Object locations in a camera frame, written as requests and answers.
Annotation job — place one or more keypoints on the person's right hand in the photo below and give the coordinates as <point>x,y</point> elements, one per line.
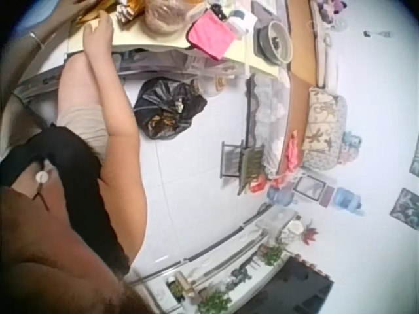
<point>98,34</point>

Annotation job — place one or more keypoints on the person's left hand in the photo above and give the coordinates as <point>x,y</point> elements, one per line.
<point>80,5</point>

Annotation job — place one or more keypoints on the yellow brown packet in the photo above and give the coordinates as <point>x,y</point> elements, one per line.
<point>93,11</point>

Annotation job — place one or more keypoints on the striped brown packet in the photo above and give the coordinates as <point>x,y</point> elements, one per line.
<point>128,11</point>

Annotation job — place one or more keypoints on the person's legs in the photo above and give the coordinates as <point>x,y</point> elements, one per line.
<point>78,88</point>

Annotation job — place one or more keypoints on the cream table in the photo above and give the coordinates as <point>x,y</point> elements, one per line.
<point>163,41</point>

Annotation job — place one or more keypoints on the clear jar with brown contents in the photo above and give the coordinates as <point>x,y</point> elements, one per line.
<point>163,16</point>

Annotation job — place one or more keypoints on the black garbage bag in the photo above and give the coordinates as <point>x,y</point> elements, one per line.
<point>167,108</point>

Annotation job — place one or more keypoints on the clear plastic drawer unit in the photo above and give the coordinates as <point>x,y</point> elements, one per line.
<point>209,73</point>

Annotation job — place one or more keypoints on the white lidded container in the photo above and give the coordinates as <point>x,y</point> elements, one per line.
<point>240,21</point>

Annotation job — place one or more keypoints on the gray pot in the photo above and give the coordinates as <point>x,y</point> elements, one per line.
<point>275,42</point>

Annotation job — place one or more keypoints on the gray patterned blanket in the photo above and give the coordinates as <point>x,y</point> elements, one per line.
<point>271,111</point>

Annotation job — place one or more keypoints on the black folding rack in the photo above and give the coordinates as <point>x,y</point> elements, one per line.
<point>248,163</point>

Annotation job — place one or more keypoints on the orange wooden bed board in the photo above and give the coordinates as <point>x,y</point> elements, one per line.
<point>302,55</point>

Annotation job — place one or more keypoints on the pink orange cloth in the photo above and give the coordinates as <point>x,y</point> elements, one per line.
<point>291,150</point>

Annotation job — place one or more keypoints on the white bedding with plush toys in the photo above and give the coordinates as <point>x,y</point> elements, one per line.
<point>329,42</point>

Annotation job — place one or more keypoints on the blue water bottle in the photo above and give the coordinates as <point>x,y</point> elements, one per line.
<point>347,200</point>
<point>280,195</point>

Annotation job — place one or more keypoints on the white low cabinet with plants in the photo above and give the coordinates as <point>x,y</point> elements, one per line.
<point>222,261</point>

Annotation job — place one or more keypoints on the framed picture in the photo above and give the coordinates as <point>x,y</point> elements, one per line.
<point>309,187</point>

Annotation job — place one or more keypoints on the blue plush toy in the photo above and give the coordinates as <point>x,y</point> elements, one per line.
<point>352,142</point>

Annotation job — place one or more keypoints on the red artificial flower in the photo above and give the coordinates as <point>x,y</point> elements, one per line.
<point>309,233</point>

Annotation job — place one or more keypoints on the black television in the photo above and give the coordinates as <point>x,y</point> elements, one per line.
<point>294,288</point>

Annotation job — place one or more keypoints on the dark wall hook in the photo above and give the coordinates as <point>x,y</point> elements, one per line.
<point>376,33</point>

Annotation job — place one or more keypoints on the dark wall picture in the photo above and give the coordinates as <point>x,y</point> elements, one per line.
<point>406,206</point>
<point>415,157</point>

